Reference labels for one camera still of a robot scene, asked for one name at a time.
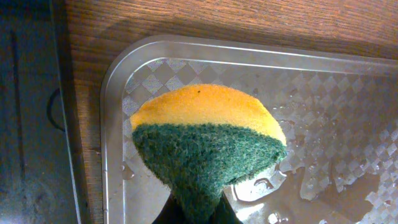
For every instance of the brown serving tray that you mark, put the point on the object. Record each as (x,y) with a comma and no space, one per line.
(338,113)

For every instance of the black plastic tray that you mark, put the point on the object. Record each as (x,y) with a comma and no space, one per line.
(42,179)

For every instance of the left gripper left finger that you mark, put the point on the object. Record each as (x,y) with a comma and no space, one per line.
(171,213)

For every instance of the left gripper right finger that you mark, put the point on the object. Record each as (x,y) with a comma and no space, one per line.
(225,211)

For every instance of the green yellow sponge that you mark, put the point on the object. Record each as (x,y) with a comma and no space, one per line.
(201,138)

